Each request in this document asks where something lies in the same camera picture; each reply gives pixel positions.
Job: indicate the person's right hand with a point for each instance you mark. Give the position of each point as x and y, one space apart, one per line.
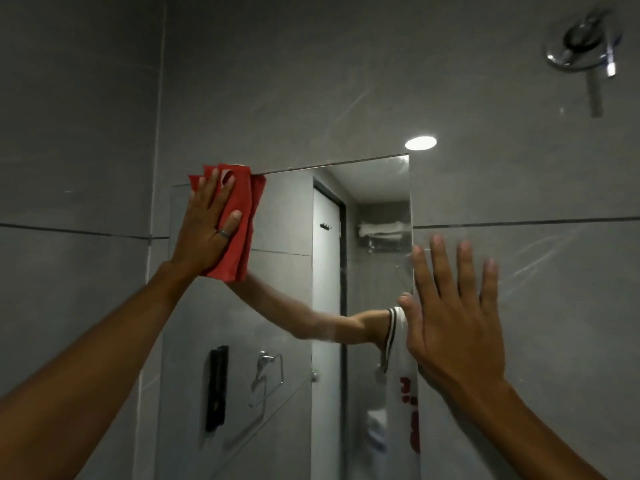
450 339

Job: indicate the person's left hand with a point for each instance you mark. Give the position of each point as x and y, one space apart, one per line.
197 239

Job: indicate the person's left middle finger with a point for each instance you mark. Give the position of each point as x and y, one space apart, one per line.
210 192

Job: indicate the person's right thumb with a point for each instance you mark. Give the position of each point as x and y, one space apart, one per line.
411 319

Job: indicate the person's right middle finger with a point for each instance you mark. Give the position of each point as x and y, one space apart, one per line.
444 269

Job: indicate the person's right little finger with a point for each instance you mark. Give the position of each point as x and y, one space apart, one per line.
489 289

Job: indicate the person's left thumb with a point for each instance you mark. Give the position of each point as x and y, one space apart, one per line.
233 218

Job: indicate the person's left little finger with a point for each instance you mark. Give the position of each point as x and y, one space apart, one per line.
190 204

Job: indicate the red cleaning cloth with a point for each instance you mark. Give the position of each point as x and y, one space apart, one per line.
247 204

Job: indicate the person's left forearm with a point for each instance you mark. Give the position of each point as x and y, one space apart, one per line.
85 384

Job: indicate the person's right forearm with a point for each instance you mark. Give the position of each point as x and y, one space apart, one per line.
520 434

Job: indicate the frameless wall mirror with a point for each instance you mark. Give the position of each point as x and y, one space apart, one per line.
285 219

